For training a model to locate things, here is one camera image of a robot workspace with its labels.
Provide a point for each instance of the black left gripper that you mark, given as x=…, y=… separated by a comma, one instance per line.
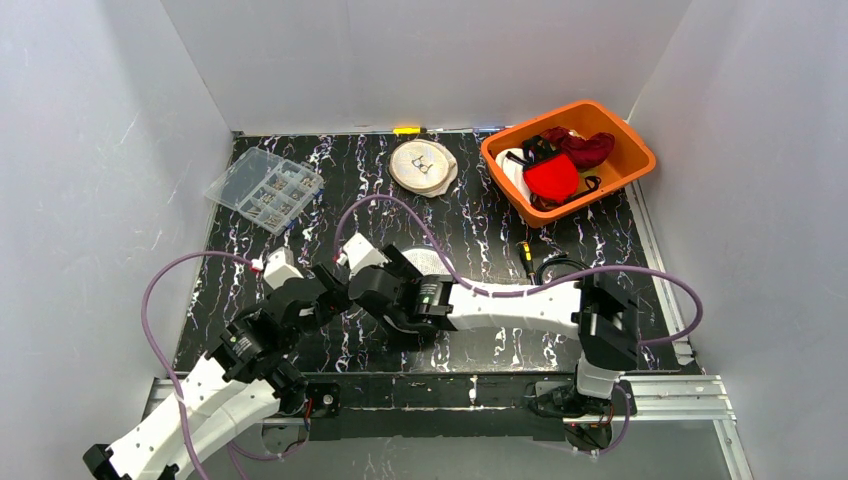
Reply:
x=318, y=291

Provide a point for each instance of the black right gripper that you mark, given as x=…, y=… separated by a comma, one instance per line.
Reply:
x=361, y=289

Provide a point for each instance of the bright red bra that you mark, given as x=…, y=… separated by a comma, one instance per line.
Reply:
x=555, y=179

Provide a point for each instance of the dark red bra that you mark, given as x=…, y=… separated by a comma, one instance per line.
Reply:
x=584, y=152

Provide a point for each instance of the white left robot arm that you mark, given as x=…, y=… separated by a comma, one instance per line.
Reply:
x=244, y=376

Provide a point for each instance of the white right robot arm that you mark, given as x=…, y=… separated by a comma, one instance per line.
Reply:
x=418, y=292

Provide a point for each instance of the clear plastic screw box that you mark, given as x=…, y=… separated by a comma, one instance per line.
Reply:
x=266, y=189

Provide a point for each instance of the yellow tape piece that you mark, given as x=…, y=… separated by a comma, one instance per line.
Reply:
x=408, y=130

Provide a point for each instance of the orange plastic bin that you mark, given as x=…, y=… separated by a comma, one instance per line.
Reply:
x=630, y=159

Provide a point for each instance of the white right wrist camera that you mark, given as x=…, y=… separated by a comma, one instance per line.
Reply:
x=358, y=253

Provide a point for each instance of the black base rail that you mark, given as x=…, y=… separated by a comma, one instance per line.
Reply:
x=430, y=405

